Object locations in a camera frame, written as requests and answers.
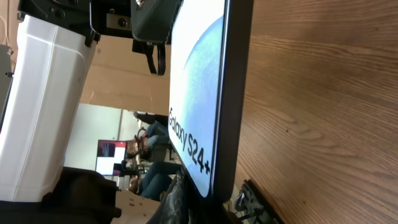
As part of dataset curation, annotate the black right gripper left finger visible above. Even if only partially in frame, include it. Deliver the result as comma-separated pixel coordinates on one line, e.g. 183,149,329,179
147,171,189,224

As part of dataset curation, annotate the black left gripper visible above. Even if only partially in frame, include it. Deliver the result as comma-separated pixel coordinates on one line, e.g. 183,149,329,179
90,0,182,44

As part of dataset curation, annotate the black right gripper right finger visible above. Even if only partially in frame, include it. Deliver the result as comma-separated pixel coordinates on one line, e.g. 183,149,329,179
224,180,285,224

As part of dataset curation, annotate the Samsung Galaxy smartphone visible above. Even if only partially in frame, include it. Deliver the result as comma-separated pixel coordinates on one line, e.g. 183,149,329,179
169,0,254,203

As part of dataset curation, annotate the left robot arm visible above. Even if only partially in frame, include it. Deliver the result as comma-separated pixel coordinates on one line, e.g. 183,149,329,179
1,0,181,223

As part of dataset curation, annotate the seated person in background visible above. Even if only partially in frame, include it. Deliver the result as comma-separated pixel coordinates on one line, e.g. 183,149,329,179
128,112,182,202

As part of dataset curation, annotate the monitor screen in background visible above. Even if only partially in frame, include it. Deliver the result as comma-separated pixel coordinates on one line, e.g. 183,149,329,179
95,140,127,176

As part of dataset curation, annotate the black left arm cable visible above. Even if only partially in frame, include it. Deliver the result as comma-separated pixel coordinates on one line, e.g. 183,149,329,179
144,42,167,77

